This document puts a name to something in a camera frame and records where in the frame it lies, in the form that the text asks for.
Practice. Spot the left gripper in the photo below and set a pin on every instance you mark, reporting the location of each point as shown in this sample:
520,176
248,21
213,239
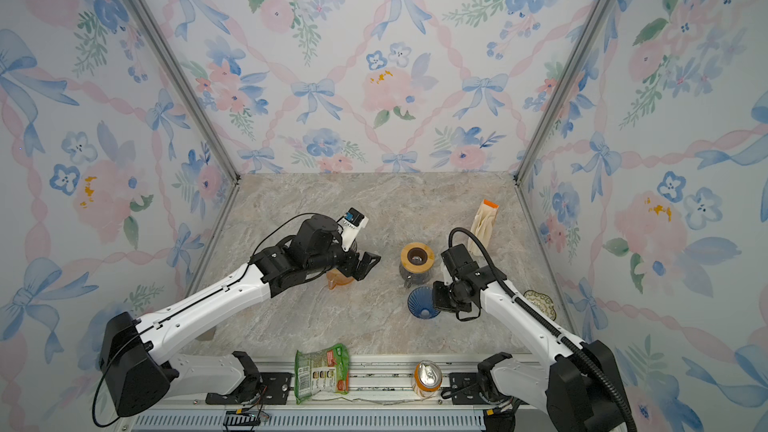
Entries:
351,269

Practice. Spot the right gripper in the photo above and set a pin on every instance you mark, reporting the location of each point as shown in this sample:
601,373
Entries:
439,300

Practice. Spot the blue glass dripper cone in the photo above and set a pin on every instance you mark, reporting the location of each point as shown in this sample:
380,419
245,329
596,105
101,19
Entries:
420,303

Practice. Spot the coffee filter paper pack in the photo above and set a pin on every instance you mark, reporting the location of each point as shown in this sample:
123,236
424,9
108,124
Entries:
484,221

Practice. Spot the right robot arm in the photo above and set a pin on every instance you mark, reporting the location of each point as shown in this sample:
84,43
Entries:
576,383

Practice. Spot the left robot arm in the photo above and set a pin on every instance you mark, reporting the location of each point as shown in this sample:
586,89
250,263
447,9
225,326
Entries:
141,360

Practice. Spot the orange glass carafe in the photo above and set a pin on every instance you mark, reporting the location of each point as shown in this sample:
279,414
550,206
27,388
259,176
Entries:
337,279

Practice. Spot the grey glass carafe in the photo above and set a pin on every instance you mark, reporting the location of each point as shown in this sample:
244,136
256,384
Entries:
414,279

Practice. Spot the orange soda can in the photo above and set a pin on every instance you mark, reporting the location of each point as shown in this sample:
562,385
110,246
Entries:
427,379

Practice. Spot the small patterned dish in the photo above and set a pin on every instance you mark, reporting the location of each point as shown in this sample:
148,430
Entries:
543,302

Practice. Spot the green snack bag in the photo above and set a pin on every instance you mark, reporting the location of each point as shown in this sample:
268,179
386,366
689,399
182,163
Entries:
323,371

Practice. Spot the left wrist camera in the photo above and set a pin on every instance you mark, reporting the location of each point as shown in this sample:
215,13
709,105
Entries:
351,224

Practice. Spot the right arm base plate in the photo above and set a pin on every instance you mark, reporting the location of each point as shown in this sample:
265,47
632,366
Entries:
462,388

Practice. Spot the aluminium rail frame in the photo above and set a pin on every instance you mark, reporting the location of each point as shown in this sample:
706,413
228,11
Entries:
380,398

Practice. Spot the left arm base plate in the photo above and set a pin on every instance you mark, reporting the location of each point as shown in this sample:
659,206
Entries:
272,388

